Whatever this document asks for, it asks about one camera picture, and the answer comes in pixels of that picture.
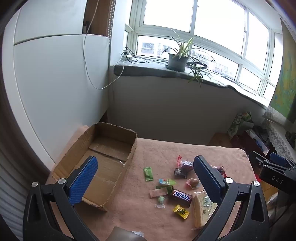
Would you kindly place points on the potted spider plant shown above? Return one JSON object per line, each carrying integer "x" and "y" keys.
{"x": 177, "y": 61}

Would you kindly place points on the green printed bag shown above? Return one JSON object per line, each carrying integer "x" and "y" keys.
{"x": 239, "y": 122}

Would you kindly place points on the grey round object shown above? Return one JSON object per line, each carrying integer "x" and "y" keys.
{"x": 122, "y": 234}

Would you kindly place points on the clear-wrapped green candy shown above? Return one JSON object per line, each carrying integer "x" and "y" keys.
{"x": 160, "y": 199}

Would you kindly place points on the dark red-patterned snack packet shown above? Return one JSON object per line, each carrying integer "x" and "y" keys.
{"x": 220, "y": 171}

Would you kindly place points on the grey ribbed panel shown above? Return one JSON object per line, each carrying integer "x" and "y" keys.
{"x": 9, "y": 185}

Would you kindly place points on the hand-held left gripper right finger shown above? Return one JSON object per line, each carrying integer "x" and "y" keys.
{"x": 208, "y": 178}

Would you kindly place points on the tan snack bar packet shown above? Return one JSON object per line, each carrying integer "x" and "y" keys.
{"x": 158, "y": 192}

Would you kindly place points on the green jelly cup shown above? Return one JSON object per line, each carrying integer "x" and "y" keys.
{"x": 168, "y": 183}

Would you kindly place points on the packed brown egg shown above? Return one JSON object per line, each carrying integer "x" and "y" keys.
{"x": 193, "y": 182}

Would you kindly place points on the dark plant saucer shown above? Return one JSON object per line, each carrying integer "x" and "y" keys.
{"x": 175, "y": 70}

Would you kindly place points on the small black snack packet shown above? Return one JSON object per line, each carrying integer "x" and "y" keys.
{"x": 179, "y": 173}

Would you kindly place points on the green yellow wall painting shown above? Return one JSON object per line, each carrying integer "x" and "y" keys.
{"x": 286, "y": 81}

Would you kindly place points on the white-framed window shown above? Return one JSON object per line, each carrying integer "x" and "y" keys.
{"x": 166, "y": 11}

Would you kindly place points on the white cabinet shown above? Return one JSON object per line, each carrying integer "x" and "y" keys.
{"x": 57, "y": 81}

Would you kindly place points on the white lace cloth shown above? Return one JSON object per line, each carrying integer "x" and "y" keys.
{"x": 279, "y": 139}

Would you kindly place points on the bright green candy packet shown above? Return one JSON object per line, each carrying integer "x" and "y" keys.
{"x": 148, "y": 173}

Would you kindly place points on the wooden stool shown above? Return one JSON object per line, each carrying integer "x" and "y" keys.
{"x": 219, "y": 140}

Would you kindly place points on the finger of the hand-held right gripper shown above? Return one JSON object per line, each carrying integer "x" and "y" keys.
{"x": 256, "y": 159}
{"x": 278, "y": 159}

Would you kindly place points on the white charger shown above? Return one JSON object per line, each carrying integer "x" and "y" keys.
{"x": 127, "y": 55}

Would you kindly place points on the beige cracker packet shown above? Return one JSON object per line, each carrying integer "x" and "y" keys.
{"x": 201, "y": 213}

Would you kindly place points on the yellow candy packet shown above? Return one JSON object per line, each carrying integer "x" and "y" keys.
{"x": 181, "y": 211}

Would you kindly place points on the red-edged clear snack packet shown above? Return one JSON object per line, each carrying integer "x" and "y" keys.
{"x": 186, "y": 165}

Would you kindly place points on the brown chocolate bar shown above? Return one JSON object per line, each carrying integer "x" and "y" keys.
{"x": 182, "y": 197}

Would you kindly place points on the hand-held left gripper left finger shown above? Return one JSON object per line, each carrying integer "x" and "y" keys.
{"x": 85, "y": 178}

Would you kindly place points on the cardboard box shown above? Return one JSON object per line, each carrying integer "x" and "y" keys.
{"x": 76, "y": 153}

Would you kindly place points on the dark red box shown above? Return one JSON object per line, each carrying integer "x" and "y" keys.
{"x": 245, "y": 142}

